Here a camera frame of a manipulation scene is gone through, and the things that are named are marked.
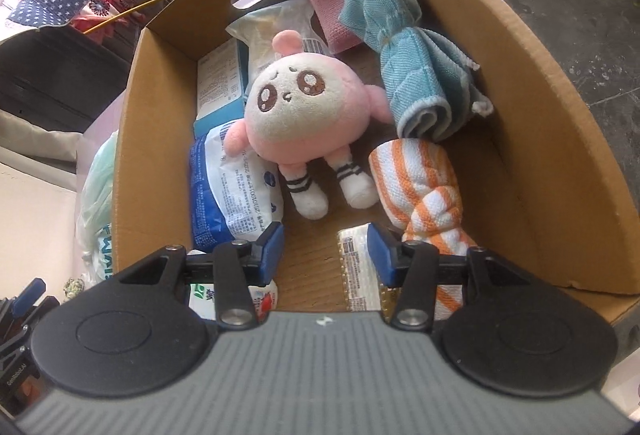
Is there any white yogurt pouch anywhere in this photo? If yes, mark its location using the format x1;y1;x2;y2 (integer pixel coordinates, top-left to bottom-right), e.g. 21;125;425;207
188;247;279;323

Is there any gold foil packet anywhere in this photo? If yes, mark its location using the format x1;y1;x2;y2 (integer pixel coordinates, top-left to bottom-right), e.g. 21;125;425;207
337;224;399;321

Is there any orange white striped towel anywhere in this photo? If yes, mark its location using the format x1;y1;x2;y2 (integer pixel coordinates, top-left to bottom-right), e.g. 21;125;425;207
368;137;480;321

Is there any teal and white carton box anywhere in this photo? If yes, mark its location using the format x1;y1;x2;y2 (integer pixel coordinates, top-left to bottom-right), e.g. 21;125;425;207
193;38;248;138

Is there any green floral scrunchie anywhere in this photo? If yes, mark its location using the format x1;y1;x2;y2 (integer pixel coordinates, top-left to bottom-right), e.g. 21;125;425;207
63;278;86;301

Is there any blue white wipes pack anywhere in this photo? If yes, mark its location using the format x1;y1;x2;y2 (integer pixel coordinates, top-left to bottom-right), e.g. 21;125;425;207
190;123;284;253

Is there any white knotted plastic bag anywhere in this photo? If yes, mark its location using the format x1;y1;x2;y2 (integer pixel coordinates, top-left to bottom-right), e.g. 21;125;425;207
76;130;118;289

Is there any brown cardboard box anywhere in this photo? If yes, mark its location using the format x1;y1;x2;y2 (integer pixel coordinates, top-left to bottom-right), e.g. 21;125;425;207
112;0;639;319

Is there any pink round plush doll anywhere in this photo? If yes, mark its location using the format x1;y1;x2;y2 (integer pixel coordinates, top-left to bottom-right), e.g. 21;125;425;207
224;30;393;221

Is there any teal rolled towel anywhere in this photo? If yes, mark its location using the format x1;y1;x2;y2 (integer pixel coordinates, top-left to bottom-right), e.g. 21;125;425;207
338;0;494;142

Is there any clear plastic snack bag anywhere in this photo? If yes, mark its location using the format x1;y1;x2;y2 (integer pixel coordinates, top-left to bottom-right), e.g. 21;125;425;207
226;0;330;85

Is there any black sofa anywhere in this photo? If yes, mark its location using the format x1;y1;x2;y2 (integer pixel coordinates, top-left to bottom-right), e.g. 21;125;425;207
0;28;130;132

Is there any yellow stick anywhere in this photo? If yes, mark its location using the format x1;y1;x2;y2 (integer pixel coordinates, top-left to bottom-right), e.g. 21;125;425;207
82;0;164;35

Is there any navy star-patterned cloth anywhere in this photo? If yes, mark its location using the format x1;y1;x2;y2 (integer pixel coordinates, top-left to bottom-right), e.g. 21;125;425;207
8;0;106;28

